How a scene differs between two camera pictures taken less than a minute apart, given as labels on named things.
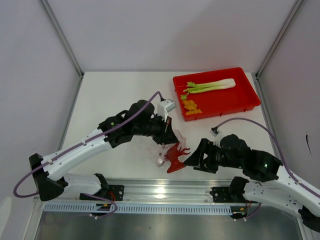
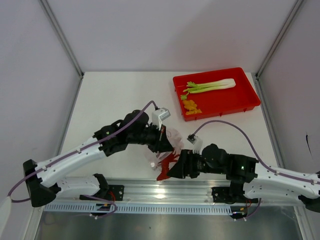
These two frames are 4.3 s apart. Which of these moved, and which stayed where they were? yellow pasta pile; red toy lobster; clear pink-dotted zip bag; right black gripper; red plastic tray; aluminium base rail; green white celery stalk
Moved: red toy lobster; right black gripper; clear pink-dotted zip bag
Stayed: red plastic tray; yellow pasta pile; green white celery stalk; aluminium base rail
